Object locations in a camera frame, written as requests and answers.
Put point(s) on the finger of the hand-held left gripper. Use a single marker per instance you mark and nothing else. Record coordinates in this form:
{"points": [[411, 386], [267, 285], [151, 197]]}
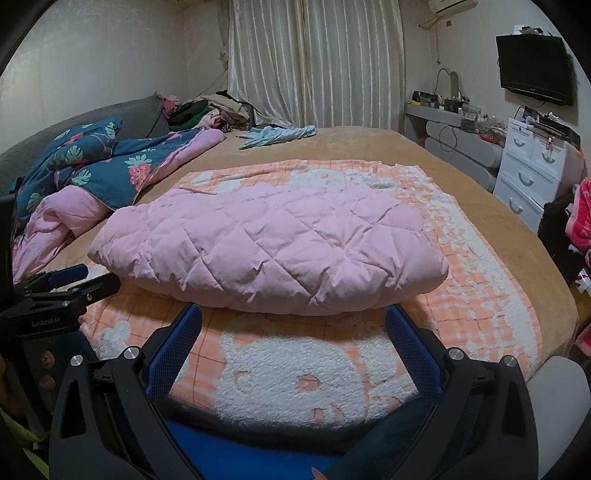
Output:
{"points": [[67, 276], [101, 284]]}

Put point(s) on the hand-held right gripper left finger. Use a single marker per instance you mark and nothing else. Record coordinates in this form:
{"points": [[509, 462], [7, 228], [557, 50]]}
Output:
{"points": [[173, 355]]}

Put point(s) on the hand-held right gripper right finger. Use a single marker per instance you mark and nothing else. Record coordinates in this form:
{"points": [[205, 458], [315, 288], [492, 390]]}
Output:
{"points": [[413, 350]]}

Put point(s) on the pink quilted jacket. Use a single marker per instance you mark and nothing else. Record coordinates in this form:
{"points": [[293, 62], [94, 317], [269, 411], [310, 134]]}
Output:
{"points": [[268, 249]]}

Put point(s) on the pile of clothes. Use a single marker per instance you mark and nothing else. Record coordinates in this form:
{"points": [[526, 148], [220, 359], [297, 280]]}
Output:
{"points": [[207, 113]]}

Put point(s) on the person's left hand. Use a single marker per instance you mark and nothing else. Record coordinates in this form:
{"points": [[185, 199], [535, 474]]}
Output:
{"points": [[47, 369]]}

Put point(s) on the orange checked blanket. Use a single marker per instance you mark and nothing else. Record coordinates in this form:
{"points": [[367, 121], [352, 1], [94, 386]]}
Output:
{"points": [[277, 378]]}

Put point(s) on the blue floral quilt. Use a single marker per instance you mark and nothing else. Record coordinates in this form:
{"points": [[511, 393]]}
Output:
{"points": [[115, 170]]}

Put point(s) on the person's yellow-green top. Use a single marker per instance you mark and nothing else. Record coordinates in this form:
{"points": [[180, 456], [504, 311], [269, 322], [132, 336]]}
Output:
{"points": [[32, 457]]}

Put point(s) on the grey headboard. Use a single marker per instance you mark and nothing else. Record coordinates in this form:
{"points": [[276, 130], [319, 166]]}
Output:
{"points": [[134, 115]]}

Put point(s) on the dark garment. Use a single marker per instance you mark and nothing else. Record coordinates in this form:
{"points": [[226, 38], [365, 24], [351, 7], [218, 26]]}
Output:
{"points": [[558, 240]]}

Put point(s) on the white drawer cabinet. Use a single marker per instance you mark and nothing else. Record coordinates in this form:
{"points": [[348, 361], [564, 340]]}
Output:
{"points": [[526, 175]]}

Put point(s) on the bed with tan cover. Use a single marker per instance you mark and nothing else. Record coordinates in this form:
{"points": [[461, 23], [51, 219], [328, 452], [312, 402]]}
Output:
{"points": [[369, 143]]}

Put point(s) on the grey dressing table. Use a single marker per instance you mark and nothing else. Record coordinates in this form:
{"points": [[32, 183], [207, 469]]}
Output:
{"points": [[461, 143]]}

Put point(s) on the pink printed towel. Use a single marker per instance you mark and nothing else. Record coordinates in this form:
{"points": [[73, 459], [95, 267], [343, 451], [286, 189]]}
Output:
{"points": [[584, 212]]}

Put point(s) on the light blue garment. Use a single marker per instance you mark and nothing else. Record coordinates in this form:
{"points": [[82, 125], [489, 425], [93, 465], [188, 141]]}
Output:
{"points": [[272, 134]]}

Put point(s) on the group of small bottles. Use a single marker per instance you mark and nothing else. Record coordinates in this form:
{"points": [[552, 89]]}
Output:
{"points": [[466, 115]]}

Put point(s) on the black set-top box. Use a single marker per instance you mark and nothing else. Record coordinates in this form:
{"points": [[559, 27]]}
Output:
{"points": [[558, 129]]}

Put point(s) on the arched vanity mirror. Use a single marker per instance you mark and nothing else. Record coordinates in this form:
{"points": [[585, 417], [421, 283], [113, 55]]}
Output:
{"points": [[455, 81]]}

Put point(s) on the white striped curtain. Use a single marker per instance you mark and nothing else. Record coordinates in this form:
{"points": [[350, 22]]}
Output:
{"points": [[323, 55]]}

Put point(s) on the white air conditioner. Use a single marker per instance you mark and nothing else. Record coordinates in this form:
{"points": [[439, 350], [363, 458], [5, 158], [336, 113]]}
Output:
{"points": [[452, 4]]}

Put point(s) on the black wall television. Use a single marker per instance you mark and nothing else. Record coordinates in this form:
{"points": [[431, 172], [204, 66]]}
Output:
{"points": [[535, 64]]}

